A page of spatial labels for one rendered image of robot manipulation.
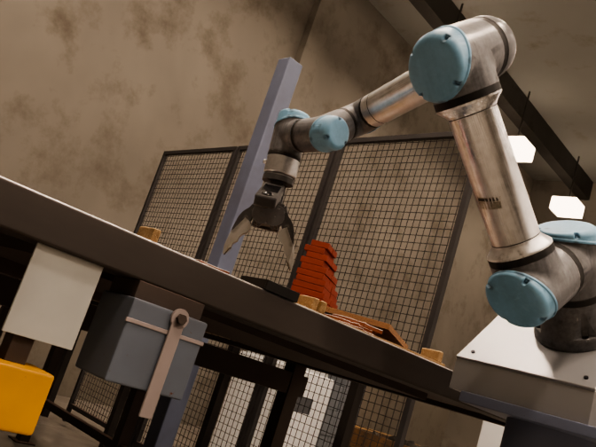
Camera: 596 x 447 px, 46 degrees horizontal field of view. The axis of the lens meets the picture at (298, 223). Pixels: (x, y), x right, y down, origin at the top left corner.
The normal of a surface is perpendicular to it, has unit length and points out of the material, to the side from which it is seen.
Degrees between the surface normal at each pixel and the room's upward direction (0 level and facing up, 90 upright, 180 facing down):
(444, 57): 126
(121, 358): 90
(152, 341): 90
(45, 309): 90
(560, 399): 90
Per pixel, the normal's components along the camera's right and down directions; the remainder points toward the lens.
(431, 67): -0.75, 0.23
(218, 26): 0.73, 0.08
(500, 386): -0.61, -0.36
